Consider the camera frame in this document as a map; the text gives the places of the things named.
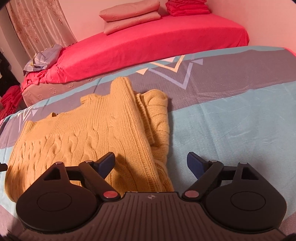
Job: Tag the pink folded pillow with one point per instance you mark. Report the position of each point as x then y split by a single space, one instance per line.
129 9

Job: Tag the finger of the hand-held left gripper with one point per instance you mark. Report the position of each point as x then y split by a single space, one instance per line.
2 167

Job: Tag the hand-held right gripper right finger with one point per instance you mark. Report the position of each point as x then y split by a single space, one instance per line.
194 164

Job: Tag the blue grey patterned bedsheet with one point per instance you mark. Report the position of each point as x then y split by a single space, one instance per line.
231 115

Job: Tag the pink patterned curtain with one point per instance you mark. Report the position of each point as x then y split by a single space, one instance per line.
39 25

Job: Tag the red crumpled cloth pile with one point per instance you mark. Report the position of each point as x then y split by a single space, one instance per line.
9 102

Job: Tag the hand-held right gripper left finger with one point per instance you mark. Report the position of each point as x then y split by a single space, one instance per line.
106 163

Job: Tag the blue grey crumpled cloth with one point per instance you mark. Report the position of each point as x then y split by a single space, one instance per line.
44 58

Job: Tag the bed with red sheet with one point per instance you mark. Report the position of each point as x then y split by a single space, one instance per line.
150 46

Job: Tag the red folded blanket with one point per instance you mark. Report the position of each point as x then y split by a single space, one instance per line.
187 8

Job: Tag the folded pink cloth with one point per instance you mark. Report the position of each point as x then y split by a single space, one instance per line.
131 24

